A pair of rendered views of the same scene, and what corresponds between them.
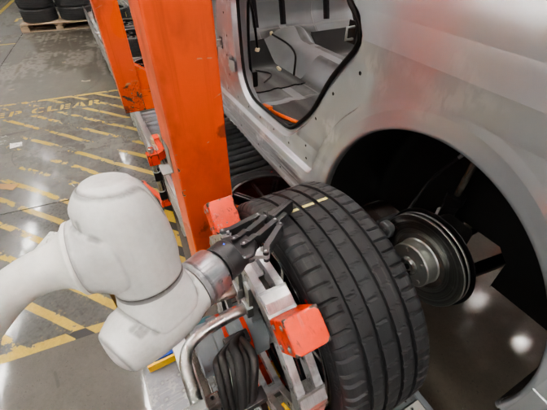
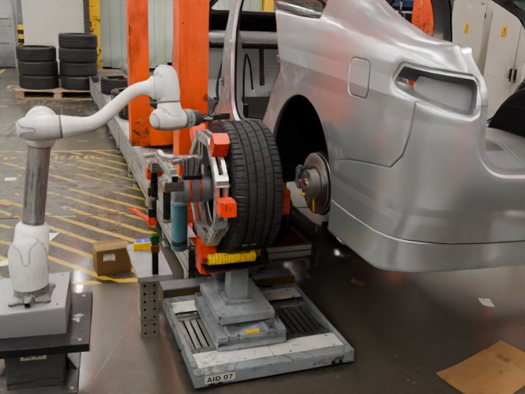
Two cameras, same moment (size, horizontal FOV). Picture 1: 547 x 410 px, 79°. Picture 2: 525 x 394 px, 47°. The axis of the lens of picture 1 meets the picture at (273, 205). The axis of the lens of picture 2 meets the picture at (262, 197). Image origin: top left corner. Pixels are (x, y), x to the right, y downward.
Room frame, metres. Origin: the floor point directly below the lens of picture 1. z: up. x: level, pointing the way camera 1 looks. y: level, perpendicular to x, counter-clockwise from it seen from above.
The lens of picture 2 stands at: (-2.32, -0.62, 1.73)
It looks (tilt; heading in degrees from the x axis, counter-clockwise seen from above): 18 degrees down; 8
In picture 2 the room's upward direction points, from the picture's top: 3 degrees clockwise
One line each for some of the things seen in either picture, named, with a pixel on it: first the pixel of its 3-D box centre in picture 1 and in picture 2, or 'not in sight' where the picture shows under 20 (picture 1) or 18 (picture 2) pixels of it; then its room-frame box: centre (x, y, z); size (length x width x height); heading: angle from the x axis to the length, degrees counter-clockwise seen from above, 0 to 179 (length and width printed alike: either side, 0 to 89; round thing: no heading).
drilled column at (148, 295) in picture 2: not in sight; (148, 297); (0.46, 0.35, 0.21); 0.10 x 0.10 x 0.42; 28
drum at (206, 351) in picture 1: (234, 335); (193, 188); (0.44, 0.11, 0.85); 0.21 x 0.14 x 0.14; 118
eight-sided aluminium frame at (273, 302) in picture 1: (257, 324); (207, 187); (0.47, 0.04, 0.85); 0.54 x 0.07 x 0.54; 28
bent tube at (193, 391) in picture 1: (222, 342); (187, 158); (0.33, 0.10, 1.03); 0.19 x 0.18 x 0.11; 118
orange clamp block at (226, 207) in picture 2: not in sight; (226, 207); (0.20, -0.11, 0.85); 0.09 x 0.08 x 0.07; 28
